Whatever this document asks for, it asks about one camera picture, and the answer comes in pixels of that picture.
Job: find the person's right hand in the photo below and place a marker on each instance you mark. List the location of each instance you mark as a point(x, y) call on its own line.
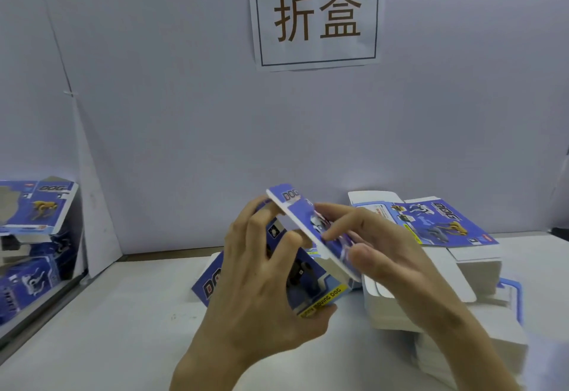
point(404, 266)

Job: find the person's left hand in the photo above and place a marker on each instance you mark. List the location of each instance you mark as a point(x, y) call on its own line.
point(249, 311)

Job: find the stack of boxes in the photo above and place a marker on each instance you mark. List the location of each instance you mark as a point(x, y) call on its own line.
point(498, 266)

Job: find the blue dog-print cardboard box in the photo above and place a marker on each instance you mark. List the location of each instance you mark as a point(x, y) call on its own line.
point(311, 217)

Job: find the pile of blue boxes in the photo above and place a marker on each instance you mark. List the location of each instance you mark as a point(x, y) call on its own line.
point(35, 208)

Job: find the person's right forearm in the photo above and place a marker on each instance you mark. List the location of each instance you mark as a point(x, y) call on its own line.
point(480, 359)

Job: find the person's left forearm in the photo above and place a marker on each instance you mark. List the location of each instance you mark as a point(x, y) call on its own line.
point(204, 381)

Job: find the black object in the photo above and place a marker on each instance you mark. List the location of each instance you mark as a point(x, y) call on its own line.
point(561, 234)

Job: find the white paper wall sign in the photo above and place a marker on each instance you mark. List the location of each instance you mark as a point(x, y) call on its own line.
point(316, 57)

